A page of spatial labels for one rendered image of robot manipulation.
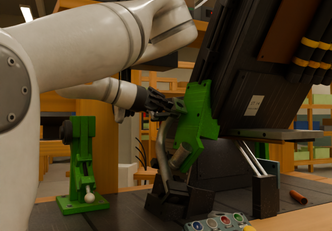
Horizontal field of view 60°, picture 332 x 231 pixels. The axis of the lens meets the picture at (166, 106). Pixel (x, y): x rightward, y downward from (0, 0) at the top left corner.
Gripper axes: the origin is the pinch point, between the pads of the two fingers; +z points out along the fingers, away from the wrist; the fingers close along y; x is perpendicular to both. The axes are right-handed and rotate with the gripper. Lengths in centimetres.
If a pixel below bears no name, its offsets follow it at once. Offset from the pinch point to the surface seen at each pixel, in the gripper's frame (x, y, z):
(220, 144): 8.4, -0.2, 25.0
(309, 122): 147, 302, 497
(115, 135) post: 26.9, 10.7, -6.6
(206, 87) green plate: -12.4, -2.1, 3.1
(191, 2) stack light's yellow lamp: -16, 58, 13
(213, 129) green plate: -4.4, -9.2, 9.0
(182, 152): 0.8, -15.7, -0.2
